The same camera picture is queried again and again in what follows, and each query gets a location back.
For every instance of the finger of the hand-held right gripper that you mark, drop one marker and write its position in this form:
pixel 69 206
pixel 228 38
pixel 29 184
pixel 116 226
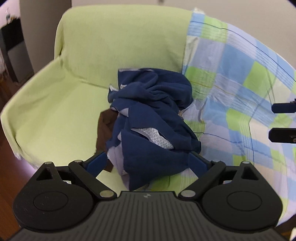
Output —
pixel 281 134
pixel 283 108

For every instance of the navy blue garment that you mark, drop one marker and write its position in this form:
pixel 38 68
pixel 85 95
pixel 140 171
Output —
pixel 152 111

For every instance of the sofa with green cover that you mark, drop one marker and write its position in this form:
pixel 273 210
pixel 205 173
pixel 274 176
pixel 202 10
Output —
pixel 69 97

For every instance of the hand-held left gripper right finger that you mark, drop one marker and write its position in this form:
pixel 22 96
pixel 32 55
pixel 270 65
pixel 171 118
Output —
pixel 197 163

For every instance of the dark cabinet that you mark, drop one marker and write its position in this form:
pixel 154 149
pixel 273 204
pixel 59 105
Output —
pixel 13 53

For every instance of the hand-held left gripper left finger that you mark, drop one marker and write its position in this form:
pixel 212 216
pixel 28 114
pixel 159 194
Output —
pixel 97 163

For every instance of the brown garment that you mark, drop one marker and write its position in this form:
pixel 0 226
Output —
pixel 104 132

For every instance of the grey white patterned garment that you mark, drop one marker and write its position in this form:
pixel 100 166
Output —
pixel 155 137

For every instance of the plaid bed sheet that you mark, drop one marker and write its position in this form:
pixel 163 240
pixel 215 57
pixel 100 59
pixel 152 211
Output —
pixel 233 92

